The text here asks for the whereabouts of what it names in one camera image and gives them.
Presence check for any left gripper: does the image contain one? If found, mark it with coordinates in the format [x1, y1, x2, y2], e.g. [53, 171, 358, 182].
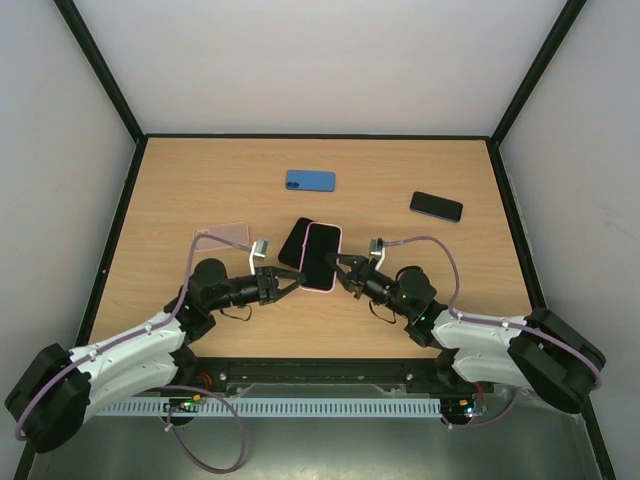
[208, 267, 306, 312]

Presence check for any black phone case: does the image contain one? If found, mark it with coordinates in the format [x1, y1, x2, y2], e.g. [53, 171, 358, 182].
[277, 217, 312, 269]

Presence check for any black phone pink edge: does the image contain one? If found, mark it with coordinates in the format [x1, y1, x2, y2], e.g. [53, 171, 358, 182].
[302, 224, 342, 291]

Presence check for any black phone blue edge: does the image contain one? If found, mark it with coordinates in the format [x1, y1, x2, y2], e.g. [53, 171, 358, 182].
[409, 191, 463, 223]

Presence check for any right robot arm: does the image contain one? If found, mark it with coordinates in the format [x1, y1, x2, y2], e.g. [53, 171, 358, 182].
[326, 253, 606, 414]

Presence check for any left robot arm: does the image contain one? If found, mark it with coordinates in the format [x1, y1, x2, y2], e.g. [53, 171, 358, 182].
[4, 259, 306, 453]

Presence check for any pink translucent phone case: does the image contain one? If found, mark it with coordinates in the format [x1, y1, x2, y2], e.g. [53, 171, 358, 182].
[193, 222, 249, 252]

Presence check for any blue phone case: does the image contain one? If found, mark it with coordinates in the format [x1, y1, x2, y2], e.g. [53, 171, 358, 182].
[285, 170, 336, 192]

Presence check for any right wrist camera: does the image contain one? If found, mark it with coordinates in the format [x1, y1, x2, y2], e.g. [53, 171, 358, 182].
[369, 238, 386, 270]

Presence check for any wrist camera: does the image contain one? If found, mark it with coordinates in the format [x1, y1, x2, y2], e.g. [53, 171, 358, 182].
[369, 238, 386, 270]
[249, 238, 269, 275]

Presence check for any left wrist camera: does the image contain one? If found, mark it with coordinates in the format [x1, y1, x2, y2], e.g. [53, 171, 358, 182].
[249, 238, 269, 275]

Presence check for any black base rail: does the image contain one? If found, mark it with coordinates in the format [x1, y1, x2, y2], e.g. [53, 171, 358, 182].
[172, 357, 493, 397]

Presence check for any light blue slotted cable duct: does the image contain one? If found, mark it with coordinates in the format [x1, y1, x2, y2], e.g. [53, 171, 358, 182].
[99, 397, 441, 418]

